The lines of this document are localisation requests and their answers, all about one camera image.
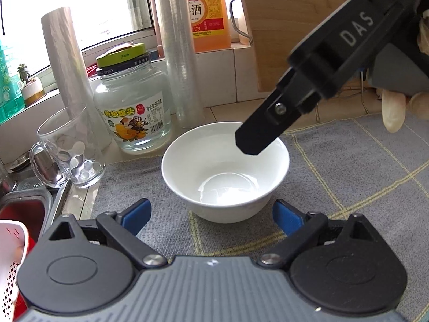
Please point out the glass jar green lid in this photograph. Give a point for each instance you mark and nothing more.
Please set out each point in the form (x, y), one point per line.
(133, 98)

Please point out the orange cooking wine jug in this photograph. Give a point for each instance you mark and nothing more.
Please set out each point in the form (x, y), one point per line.
(210, 25)

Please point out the grey blue checked towel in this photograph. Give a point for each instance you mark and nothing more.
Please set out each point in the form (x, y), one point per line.
(336, 168)

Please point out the green dish soap bottle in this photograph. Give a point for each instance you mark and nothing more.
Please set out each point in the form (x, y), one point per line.
(12, 101)

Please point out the tall clear wrap roll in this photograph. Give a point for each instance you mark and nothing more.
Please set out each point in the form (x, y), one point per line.
(177, 40)

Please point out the short clear wrap roll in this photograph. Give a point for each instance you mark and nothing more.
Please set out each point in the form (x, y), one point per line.
(69, 70)

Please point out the red white colander basin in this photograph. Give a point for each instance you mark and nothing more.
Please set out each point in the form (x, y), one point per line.
(21, 224)

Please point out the clear glass mug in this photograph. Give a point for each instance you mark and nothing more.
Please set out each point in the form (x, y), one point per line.
(67, 150)

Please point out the bamboo cutting board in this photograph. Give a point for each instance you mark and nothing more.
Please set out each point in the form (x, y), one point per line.
(276, 27)

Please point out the white bowl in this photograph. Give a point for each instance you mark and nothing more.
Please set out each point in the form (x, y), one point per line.
(217, 181)

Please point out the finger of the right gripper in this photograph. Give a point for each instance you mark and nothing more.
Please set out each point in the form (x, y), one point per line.
(388, 13)

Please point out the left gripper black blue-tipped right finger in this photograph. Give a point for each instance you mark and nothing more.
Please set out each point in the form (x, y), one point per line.
(342, 266)

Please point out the small potted plant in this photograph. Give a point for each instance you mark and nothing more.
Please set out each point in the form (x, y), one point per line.
(32, 89)

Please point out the gloved right hand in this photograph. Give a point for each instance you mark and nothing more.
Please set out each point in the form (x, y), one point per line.
(394, 104)

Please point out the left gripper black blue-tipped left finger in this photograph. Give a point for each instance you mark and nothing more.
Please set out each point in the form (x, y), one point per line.
(80, 266)

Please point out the steel wire board rack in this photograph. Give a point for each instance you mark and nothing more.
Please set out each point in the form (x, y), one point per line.
(319, 65)

